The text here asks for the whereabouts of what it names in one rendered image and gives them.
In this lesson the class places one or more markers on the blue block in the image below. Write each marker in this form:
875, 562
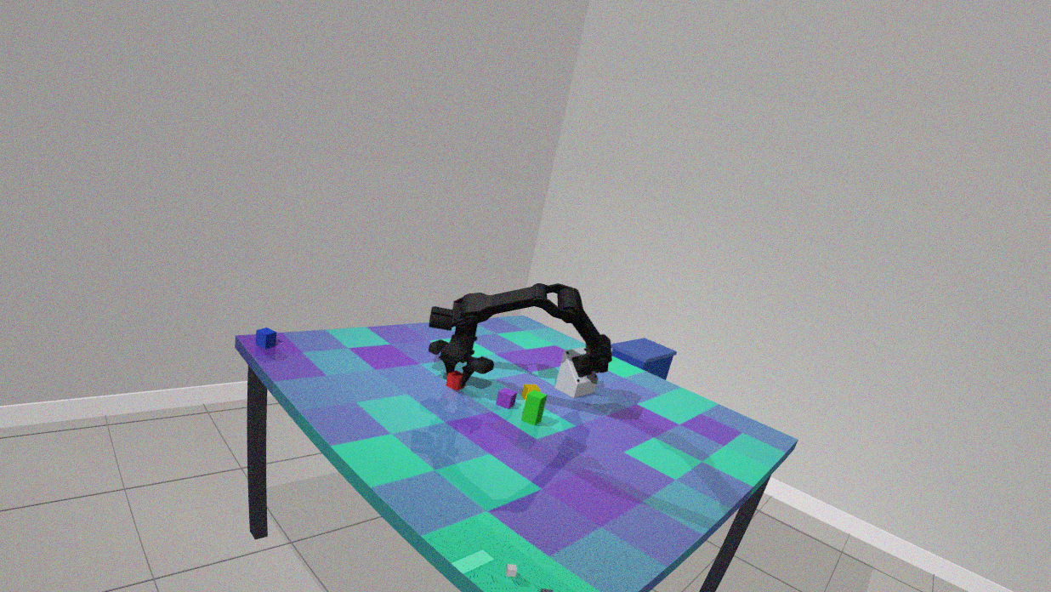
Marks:
266, 338

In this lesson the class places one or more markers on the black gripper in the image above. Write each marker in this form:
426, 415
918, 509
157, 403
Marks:
480, 365

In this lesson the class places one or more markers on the red block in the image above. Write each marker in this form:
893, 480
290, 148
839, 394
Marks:
454, 380

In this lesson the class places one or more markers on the green block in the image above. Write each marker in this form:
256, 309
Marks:
531, 416
536, 400

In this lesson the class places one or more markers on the purple block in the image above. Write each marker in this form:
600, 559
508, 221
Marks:
506, 397

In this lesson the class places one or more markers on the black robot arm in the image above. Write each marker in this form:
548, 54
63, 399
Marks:
474, 308

